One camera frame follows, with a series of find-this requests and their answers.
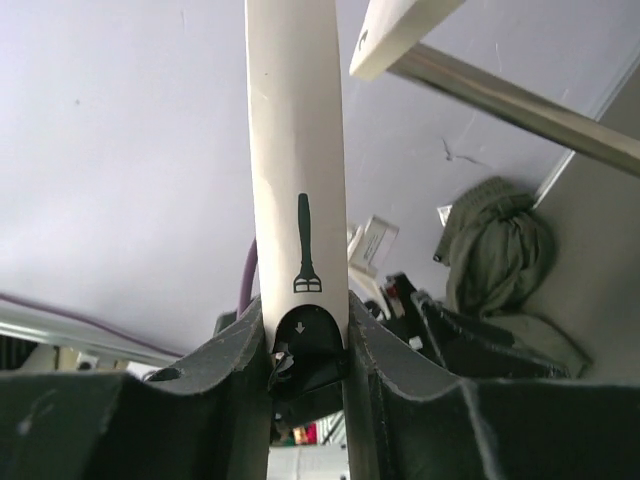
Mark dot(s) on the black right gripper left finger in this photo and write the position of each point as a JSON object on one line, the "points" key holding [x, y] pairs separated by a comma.
{"points": [[206, 416]]}

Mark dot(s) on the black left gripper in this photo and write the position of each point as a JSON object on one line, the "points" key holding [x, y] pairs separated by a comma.
{"points": [[463, 346]]}

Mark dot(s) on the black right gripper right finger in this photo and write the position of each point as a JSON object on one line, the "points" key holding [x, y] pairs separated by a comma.
{"points": [[407, 418]]}

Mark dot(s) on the white Harry's razor box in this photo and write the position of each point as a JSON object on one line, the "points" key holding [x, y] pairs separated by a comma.
{"points": [[298, 180]]}

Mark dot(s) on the white two-tier shelf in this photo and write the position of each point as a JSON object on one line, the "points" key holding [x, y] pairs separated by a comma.
{"points": [[390, 41]]}

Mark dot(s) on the dark green cloth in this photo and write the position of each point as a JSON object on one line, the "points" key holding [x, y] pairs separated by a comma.
{"points": [[498, 253]]}

